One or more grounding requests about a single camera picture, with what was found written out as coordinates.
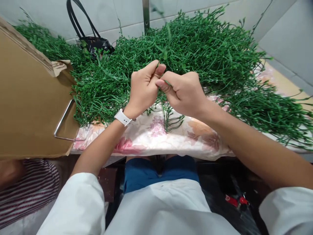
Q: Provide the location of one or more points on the person's left hand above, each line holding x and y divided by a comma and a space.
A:
143, 88

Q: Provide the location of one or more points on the person's right hand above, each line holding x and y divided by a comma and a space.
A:
188, 95

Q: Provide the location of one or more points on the green plastic stem sprig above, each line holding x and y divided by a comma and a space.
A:
168, 31

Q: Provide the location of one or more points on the pile of green plastic stems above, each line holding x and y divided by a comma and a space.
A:
207, 53

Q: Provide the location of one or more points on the floral patterned cloth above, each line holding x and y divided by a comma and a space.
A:
156, 137

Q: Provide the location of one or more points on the black handbag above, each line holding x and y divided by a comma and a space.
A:
94, 42

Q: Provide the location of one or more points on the metal pole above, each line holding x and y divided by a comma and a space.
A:
146, 14

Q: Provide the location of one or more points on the person's legs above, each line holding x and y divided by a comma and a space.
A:
141, 173

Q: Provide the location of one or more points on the red plastic object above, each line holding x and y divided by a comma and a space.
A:
233, 201

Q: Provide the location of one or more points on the person's body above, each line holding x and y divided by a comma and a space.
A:
166, 210

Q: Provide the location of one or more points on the brown cardboard box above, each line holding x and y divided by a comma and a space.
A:
27, 102

